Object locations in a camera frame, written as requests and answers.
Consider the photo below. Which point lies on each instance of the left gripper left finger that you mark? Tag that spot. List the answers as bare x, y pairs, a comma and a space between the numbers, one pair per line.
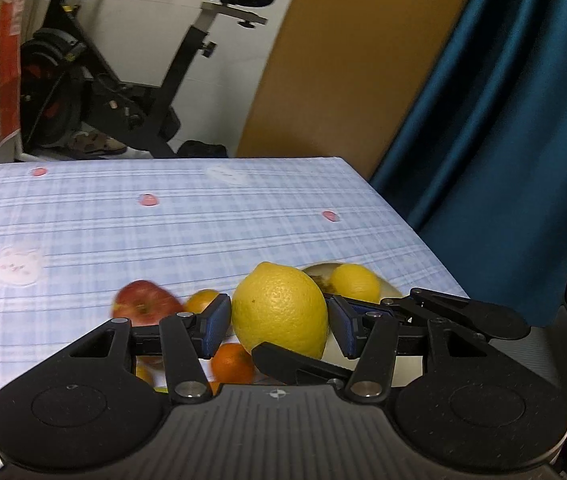
188, 338

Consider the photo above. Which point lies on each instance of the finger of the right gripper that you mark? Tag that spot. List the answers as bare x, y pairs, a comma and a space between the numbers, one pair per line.
491, 320
291, 368

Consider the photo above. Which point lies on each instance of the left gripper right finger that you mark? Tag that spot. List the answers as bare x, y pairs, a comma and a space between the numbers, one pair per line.
353, 322

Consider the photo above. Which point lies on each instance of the orange mandarin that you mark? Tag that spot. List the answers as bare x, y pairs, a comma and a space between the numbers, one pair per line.
233, 365
215, 386

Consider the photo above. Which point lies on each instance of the red apple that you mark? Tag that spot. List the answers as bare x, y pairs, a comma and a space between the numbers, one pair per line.
144, 303

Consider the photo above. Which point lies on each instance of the yellow lemon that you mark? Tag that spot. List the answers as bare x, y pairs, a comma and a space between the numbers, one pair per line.
353, 281
283, 306

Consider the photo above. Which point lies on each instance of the dark purple mangosteen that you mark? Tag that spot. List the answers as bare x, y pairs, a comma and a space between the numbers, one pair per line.
323, 284

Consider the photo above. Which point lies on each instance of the yellow-green orange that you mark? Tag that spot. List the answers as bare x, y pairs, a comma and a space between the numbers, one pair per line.
200, 300

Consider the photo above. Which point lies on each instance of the beige plate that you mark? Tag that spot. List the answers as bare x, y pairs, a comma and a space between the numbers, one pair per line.
407, 368

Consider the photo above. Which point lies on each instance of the small brown longan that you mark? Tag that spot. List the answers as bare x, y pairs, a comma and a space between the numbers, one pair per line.
146, 375

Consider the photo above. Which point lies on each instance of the blue curtain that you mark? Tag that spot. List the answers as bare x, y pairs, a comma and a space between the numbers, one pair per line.
479, 166

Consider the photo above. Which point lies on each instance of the blue plaid tablecloth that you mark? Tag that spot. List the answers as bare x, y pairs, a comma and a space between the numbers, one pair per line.
72, 234

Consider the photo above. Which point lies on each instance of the sandal on floor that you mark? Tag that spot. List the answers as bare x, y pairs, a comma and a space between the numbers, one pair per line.
95, 143

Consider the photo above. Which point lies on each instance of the black exercise bike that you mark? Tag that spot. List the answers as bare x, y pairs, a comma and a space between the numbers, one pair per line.
72, 82

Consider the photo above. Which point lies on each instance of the wooden board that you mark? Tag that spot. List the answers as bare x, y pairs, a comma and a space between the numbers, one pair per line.
342, 76

